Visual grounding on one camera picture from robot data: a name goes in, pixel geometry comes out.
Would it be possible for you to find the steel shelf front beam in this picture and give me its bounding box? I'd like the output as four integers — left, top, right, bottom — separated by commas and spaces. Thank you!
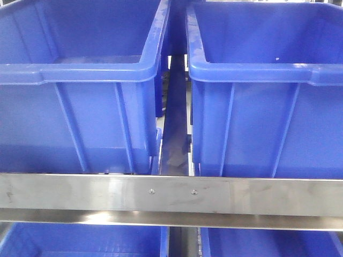
1, 173, 342, 231

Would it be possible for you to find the blue bin upper left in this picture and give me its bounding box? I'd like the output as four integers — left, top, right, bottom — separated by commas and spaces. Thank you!
1, 1, 170, 175

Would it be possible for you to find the blue bin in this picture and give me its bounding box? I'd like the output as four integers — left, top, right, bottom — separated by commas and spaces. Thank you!
200, 228, 342, 256
1, 1, 170, 175
187, 2, 342, 179
1, 223, 169, 256

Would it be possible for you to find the blue bin upper right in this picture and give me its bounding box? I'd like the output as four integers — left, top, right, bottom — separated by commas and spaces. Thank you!
187, 2, 342, 179

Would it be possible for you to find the blue bin lower right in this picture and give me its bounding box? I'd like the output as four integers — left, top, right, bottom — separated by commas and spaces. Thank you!
200, 228, 342, 256

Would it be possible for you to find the blue bin lower left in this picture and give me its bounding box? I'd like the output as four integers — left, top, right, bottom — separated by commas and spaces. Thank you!
1, 223, 169, 256

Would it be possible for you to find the steel divider rail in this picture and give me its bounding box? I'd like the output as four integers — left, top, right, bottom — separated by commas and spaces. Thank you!
160, 55, 189, 176

